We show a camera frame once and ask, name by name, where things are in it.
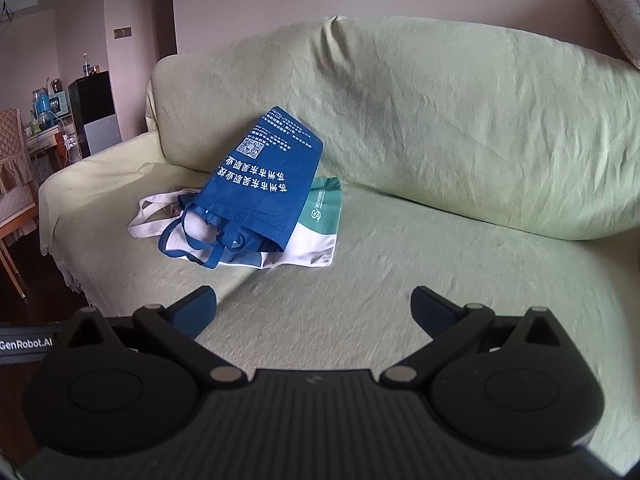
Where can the plastic bottle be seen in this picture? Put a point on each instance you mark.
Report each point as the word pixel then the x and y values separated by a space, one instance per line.
pixel 85 66

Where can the blue glass jar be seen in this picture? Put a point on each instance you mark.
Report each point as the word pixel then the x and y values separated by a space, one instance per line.
pixel 41 104

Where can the green covered sofa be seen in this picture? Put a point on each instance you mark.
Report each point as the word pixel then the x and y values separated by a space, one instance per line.
pixel 450 135

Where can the wall switch plate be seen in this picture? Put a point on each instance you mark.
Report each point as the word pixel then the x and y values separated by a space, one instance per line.
pixel 122 33

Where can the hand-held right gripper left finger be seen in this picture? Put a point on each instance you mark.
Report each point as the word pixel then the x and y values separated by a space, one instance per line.
pixel 197 305

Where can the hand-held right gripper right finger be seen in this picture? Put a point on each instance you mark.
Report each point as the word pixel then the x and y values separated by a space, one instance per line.
pixel 427 307

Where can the blue shopping bag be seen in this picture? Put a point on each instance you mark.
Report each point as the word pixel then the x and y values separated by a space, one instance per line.
pixel 270 185

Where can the wooden chair with quilted cover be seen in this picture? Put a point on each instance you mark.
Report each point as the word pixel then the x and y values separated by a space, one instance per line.
pixel 12 160

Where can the white and green shopping bag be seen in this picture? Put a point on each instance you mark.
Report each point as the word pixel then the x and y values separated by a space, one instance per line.
pixel 315 230

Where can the cream tote bag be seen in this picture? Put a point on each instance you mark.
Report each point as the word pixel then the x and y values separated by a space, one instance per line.
pixel 145 227

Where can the beige patterned cushion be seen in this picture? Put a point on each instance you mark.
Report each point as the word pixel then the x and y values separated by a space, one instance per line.
pixel 620 15

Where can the teal toaster oven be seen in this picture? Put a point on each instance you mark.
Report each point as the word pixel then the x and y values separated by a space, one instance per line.
pixel 60 104

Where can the black and white fridge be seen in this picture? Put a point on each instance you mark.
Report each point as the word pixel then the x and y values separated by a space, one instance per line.
pixel 92 95

